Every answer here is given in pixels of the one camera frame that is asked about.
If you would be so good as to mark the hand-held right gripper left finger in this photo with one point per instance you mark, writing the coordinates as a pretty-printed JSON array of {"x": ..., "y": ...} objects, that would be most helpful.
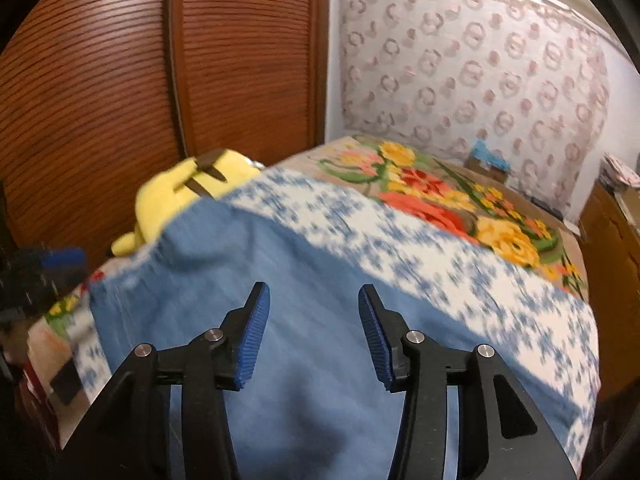
[{"x": 254, "y": 335}]

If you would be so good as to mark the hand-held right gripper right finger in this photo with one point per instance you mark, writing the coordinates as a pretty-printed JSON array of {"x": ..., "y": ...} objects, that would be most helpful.
[{"x": 375, "y": 340}]

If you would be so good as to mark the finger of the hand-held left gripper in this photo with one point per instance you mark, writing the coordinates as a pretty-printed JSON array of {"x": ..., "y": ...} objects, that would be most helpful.
[{"x": 62, "y": 258}]

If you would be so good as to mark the blue denim pants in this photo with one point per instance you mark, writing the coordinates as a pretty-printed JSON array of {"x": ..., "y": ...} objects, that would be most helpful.
[{"x": 310, "y": 310}]

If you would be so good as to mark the yellow plush toy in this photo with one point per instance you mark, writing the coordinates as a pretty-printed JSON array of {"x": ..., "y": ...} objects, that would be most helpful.
[{"x": 170, "y": 195}]

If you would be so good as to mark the white sheet with blue flowers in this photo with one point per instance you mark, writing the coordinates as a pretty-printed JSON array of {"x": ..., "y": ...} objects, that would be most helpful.
[{"x": 525, "y": 320}]

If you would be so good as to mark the floral blanket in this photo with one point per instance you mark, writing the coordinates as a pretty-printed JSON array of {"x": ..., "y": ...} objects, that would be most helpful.
[{"x": 440, "y": 200}]

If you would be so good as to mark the brown louvred wooden wardrobe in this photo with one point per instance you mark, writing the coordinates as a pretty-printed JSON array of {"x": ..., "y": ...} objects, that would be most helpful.
[{"x": 125, "y": 100}]

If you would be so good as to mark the blue box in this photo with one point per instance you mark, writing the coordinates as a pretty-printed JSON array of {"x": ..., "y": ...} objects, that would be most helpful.
[{"x": 487, "y": 160}]

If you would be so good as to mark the white power strip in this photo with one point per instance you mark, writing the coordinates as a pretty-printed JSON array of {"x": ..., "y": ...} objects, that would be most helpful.
[{"x": 571, "y": 226}]

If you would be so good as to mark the wooden sideboard cabinet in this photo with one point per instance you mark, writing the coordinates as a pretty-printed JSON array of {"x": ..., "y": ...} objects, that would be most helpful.
[{"x": 612, "y": 270}]

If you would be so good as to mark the circle-patterned sheer curtain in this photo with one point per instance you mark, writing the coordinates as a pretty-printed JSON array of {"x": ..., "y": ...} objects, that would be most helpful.
[{"x": 475, "y": 85}]

